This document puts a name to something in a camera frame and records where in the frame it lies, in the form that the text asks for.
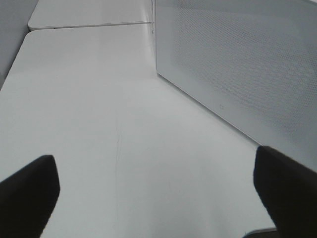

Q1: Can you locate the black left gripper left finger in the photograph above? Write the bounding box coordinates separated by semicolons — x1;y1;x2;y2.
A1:
0;155;60;238

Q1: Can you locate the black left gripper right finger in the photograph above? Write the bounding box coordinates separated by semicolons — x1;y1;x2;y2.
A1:
253;146;317;238

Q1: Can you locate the white microwave door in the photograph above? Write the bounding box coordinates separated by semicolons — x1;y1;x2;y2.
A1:
155;0;317;170

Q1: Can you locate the white microwave oven body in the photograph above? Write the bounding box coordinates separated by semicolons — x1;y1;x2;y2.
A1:
149;0;157;67

